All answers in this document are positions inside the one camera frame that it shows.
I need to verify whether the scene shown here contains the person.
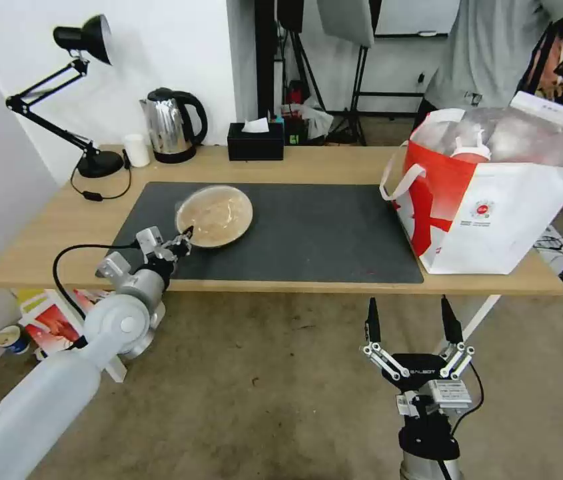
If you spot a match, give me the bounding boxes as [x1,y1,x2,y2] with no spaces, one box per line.
[413,0,563,132]

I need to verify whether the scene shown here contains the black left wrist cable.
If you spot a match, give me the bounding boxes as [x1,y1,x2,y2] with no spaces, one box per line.
[53,241,138,349]

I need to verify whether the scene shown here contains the whiteboard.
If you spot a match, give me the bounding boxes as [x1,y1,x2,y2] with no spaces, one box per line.
[374,0,462,38]

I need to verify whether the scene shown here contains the black light stand tripod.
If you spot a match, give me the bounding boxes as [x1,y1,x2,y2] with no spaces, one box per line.
[275,0,377,147]

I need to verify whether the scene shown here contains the steel electric kettle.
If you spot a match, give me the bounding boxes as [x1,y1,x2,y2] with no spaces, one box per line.
[139,87,210,165]

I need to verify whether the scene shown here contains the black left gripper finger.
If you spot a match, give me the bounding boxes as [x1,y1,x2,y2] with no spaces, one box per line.
[165,225,196,251]
[153,241,193,263]

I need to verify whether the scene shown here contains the black desk mat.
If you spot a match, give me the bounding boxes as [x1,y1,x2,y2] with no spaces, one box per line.
[111,181,426,285]

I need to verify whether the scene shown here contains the grey softbox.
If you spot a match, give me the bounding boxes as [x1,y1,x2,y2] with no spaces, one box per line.
[316,0,376,49]

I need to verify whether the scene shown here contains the red squeeze bottle white cap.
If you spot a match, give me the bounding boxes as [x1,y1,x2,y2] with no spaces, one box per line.
[450,127,492,164]

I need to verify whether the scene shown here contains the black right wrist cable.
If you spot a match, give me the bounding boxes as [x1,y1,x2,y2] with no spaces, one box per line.
[436,359,485,480]

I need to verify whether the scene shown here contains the wooden table white legs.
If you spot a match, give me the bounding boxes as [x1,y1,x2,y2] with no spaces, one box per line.
[0,143,563,351]

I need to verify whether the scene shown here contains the crumpled clear plastic bag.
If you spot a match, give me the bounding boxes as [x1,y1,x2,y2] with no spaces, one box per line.
[288,102,335,146]

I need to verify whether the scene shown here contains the instant noodle cup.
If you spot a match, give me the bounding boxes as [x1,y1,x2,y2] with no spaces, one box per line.
[0,324,30,356]

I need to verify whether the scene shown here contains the black lamp cable with switch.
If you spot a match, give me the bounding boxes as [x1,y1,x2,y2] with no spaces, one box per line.
[70,147,132,203]

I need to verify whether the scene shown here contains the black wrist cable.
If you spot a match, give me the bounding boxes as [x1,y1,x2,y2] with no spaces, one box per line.
[53,241,138,349]
[436,359,485,480]

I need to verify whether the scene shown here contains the black desk lamp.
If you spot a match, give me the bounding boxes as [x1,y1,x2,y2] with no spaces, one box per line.
[5,13,125,179]

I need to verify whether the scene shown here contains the white and red takeout bag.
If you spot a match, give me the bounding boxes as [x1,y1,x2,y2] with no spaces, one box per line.
[378,91,563,276]

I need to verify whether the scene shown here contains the white cylindrical cup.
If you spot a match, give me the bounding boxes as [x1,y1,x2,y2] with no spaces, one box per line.
[123,133,152,169]

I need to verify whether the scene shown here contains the black pillar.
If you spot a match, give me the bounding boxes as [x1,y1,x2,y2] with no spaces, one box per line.
[254,0,277,121]

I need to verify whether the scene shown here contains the clear lidded takeout food bowl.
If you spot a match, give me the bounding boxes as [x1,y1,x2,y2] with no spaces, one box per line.
[175,185,255,249]

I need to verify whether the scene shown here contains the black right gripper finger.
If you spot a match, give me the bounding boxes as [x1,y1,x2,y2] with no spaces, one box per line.
[438,295,476,381]
[358,297,405,381]

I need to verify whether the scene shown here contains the red and white paper bag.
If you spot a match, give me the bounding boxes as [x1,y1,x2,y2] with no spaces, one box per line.
[15,287,112,362]

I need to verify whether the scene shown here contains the black tissue box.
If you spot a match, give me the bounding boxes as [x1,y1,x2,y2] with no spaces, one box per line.
[227,118,286,162]

